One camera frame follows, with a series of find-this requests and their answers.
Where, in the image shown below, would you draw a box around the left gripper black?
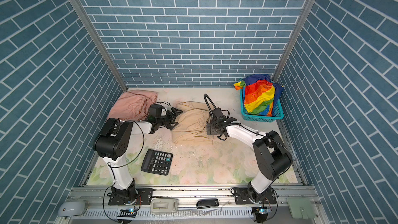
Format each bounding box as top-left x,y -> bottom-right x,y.
155,107 -> 182,130

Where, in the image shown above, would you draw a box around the beige shorts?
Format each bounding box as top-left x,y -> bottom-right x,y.
172,101 -> 214,145

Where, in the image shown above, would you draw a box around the pink shorts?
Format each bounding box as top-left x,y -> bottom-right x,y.
107,90 -> 158,121

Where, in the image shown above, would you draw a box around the multicolour cloth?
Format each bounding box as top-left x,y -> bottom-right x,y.
234,74 -> 284,116

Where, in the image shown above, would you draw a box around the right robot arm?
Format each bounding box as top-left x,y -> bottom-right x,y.
206,113 -> 293,203

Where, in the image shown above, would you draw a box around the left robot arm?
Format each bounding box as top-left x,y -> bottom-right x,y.
93,104 -> 183,202

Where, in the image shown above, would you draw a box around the black desk calculator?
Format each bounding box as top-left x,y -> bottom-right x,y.
141,149 -> 173,176

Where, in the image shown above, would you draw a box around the teal plastic basket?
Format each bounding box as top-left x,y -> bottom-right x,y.
239,89 -> 284,122

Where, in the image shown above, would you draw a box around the black car key fob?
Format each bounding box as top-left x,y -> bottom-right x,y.
196,199 -> 219,209

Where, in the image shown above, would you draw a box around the right circuit board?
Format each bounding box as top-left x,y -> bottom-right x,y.
252,207 -> 272,215

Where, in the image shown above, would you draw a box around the circuit board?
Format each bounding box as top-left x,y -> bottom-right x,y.
252,207 -> 272,215
117,208 -> 138,219

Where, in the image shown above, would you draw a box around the beige plastic holder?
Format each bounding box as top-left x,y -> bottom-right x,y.
150,198 -> 179,214

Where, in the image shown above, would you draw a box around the left circuit board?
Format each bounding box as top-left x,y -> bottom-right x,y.
117,208 -> 138,219

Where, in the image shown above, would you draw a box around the green leather wallet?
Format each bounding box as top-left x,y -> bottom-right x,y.
287,198 -> 316,220

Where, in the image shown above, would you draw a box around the grey computer mouse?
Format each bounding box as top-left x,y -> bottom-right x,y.
57,200 -> 89,217

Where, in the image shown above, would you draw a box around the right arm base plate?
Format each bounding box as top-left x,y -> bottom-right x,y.
230,187 -> 277,205

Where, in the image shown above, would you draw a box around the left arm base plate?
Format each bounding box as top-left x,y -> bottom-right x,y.
106,188 -> 153,206

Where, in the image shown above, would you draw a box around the aluminium front rail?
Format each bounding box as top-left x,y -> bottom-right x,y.
66,185 -> 318,209

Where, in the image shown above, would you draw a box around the white slotted cable duct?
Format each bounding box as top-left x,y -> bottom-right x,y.
76,207 -> 254,220

